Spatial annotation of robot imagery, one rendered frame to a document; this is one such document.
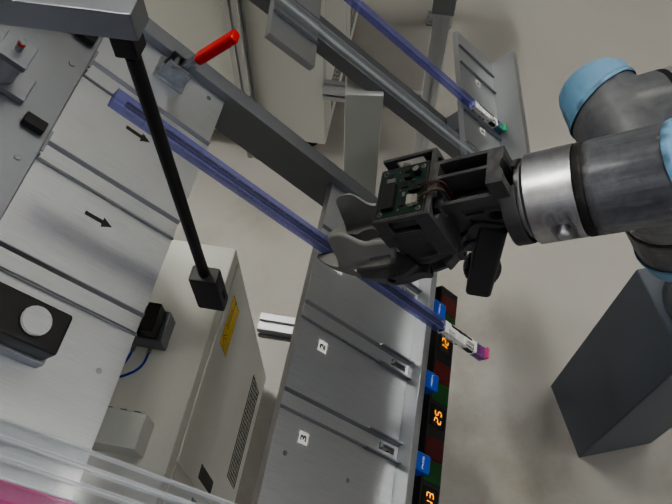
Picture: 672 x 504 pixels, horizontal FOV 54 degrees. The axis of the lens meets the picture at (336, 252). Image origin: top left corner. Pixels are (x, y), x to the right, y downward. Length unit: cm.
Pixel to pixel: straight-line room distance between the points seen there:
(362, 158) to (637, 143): 69
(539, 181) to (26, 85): 42
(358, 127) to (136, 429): 57
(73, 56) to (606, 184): 46
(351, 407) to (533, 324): 105
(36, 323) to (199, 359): 49
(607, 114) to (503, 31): 190
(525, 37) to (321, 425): 198
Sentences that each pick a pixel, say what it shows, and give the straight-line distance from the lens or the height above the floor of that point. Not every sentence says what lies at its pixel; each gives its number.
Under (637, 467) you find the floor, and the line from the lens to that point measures 173.
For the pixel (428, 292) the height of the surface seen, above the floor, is 73.
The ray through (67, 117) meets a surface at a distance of 69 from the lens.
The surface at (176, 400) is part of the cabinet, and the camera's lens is 100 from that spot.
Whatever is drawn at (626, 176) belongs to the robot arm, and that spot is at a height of 117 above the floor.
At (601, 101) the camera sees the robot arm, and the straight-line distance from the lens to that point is 67.
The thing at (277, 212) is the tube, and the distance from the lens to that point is 61.
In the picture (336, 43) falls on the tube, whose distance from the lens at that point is 86.
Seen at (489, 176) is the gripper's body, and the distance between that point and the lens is 52.
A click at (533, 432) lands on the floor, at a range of 167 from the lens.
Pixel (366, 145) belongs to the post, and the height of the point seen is 71.
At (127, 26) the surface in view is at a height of 134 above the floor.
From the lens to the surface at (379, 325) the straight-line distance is 86.
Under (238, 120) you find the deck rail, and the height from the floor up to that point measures 95.
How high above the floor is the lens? 153
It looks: 57 degrees down
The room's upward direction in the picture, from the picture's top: straight up
